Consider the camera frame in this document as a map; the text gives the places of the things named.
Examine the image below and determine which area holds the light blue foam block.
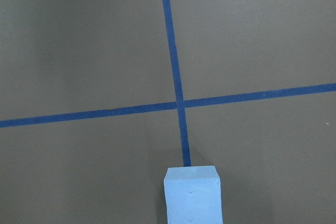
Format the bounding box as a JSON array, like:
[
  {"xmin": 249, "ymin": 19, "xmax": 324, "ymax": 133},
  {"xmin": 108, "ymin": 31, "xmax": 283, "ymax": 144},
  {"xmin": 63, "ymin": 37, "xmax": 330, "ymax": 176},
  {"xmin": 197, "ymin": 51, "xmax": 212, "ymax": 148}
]
[{"xmin": 164, "ymin": 166, "xmax": 223, "ymax": 223}]

